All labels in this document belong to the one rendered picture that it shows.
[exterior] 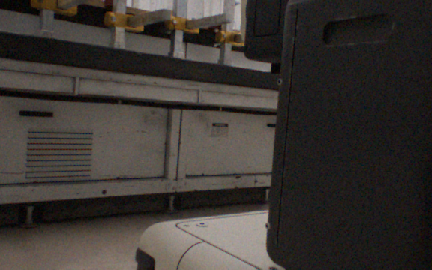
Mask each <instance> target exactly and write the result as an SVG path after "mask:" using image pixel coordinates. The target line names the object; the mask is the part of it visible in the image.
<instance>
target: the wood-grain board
mask: <svg viewBox="0 0 432 270"><path fill-rule="evenodd" d="M82 5H85V6H88V7H91V8H98V9H102V10H106V11H111V10H110V9H107V8H105V7H104V1H102V0H91V1H87V2H86V3H84V4H82ZM149 12H151V11H149V10H143V9H139V8H135V7H129V6H126V11H125V14H127V15H131V16H135V15H136V14H138V15H140V14H146V13H149ZM200 29H202V30H206V31H210V32H214V31H212V30H209V29H208V27H204V28H200Z"/></svg>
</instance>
